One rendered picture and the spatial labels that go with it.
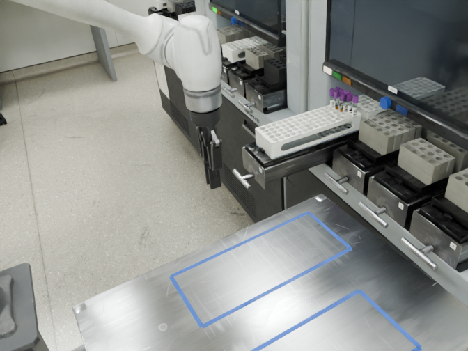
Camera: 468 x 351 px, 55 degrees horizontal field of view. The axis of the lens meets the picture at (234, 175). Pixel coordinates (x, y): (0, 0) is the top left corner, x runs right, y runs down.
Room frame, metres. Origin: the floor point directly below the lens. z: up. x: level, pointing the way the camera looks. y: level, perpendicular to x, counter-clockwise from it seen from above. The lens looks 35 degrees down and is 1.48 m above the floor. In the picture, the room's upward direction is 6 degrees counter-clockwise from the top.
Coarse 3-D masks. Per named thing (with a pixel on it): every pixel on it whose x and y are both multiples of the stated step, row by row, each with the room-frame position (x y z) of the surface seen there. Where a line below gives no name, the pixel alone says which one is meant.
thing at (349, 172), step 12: (348, 144) 1.04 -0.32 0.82; (336, 156) 1.02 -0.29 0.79; (348, 156) 0.99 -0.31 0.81; (360, 156) 0.98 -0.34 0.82; (396, 156) 0.96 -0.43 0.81; (336, 168) 1.02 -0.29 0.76; (348, 168) 0.97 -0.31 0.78; (360, 168) 0.94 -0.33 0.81; (372, 168) 0.93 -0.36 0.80; (384, 168) 0.94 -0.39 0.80; (336, 180) 0.96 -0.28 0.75; (348, 180) 0.97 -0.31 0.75; (360, 180) 0.93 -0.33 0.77; (348, 192) 0.92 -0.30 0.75; (360, 192) 0.92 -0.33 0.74
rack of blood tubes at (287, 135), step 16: (320, 112) 1.15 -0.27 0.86; (336, 112) 1.15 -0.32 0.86; (256, 128) 1.10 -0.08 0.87; (272, 128) 1.09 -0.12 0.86; (288, 128) 1.08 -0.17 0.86; (304, 128) 1.07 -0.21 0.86; (320, 128) 1.06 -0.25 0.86; (336, 128) 1.11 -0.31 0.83; (352, 128) 1.11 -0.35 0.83; (272, 144) 1.01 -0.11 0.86; (288, 144) 1.09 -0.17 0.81; (304, 144) 1.05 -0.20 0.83
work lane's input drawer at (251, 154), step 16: (320, 144) 1.06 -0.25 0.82; (336, 144) 1.06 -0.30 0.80; (256, 160) 1.03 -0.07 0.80; (272, 160) 1.00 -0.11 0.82; (288, 160) 1.01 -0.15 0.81; (304, 160) 1.02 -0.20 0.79; (320, 160) 1.04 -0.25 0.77; (240, 176) 1.03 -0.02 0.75; (256, 176) 1.02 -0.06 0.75; (272, 176) 0.99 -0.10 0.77
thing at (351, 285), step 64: (192, 256) 0.67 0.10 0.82; (256, 256) 0.65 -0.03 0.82; (320, 256) 0.63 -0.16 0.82; (384, 256) 0.61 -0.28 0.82; (128, 320) 0.52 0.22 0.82; (192, 320) 0.51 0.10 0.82; (256, 320) 0.49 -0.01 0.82; (320, 320) 0.48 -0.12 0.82; (384, 320) 0.47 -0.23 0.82; (448, 320) 0.45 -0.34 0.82
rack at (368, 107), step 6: (360, 96) 1.23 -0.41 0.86; (366, 96) 1.23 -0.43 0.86; (360, 102) 1.20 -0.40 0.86; (366, 102) 1.19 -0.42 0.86; (372, 102) 1.18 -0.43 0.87; (378, 102) 1.18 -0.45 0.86; (360, 108) 1.15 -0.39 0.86; (366, 108) 1.15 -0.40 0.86; (372, 108) 1.15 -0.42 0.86; (378, 108) 1.14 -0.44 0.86; (366, 114) 1.13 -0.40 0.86; (372, 114) 1.13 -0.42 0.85
